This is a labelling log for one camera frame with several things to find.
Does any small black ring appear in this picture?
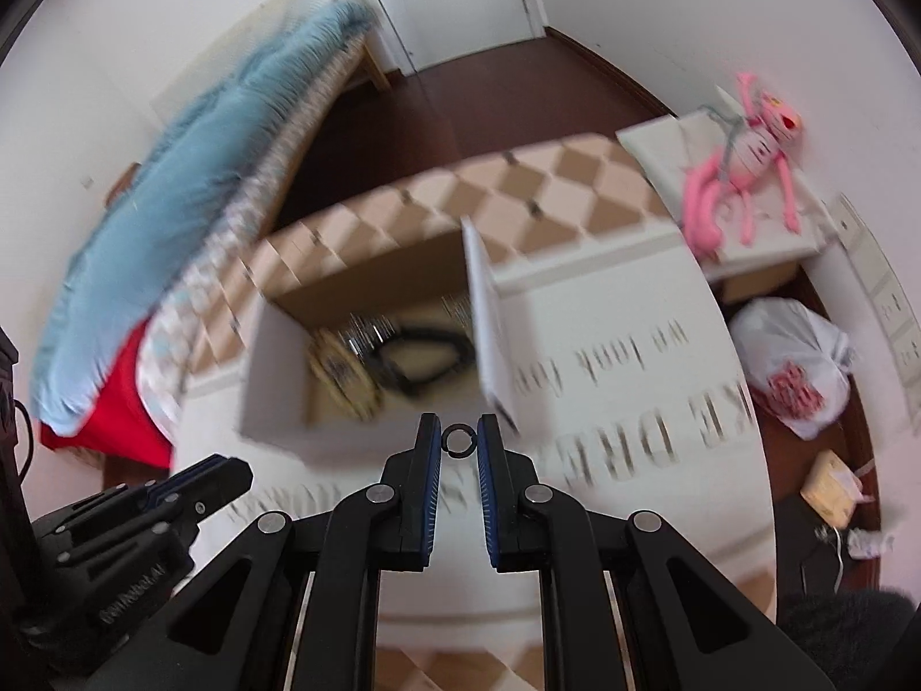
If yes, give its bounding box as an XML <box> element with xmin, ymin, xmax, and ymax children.
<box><xmin>440</xmin><ymin>423</ymin><xmax>477</xmax><ymax>461</ymax></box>

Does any silver chain jewelry in box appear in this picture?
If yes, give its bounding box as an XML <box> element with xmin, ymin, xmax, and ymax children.
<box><xmin>338</xmin><ymin>314</ymin><xmax>398</xmax><ymax>357</ymax></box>

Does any red blanket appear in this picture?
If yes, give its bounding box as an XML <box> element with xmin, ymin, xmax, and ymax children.
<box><xmin>39</xmin><ymin>320</ymin><xmax>173</xmax><ymax>468</ymax></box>

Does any white cardboard box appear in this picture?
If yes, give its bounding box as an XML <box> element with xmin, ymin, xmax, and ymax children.
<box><xmin>237</xmin><ymin>220</ymin><xmax>515</xmax><ymax>460</ymax></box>

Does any white power strip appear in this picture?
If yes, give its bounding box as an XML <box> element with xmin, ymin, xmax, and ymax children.
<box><xmin>831</xmin><ymin>195</ymin><xmax>919</xmax><ymax>434</ymax></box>

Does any yellow tissue pack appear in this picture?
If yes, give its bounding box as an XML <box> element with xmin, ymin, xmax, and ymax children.
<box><xmin>801</xmin><ymin>449</ymin><xmax>866</xmax><ymax>530</ymax></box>

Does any pink panther plush toy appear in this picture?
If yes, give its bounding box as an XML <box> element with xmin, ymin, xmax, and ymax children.
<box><xmin>682</xmin><ymin>72</ymin><xmax>802</xmax><ymax>260</ymax></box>

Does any black wristband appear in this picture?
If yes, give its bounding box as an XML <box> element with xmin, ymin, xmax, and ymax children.
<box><xmin>366</xmin><ymin>326</ymin><xmax>476</xmax><ymax>398</ymax></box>

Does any white plastic bag red print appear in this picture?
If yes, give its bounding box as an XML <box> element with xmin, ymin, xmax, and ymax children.
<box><xmin>729</xmin><ymin>298</ymin><xmax>855</xmax><ymax>440</ymax></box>

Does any light blue quilt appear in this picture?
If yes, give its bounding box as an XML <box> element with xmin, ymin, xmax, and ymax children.
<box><xmin>30</xmin><ymin>0</ymin><xmax>373</xmax><ymax>437</ymax></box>

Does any white cloth covered box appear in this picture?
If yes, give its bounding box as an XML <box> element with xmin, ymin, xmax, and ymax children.
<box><xmin>616</xmin><ymin>108</ymin><xmax>837</xmax><ymax>281</ymax></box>

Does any checkered bed sheet mattress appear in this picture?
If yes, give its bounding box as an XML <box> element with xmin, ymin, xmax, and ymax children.
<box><xmin>136</xmin><ymin>36</ymin><xmax>367</xmax><ymax>440</ymax></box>

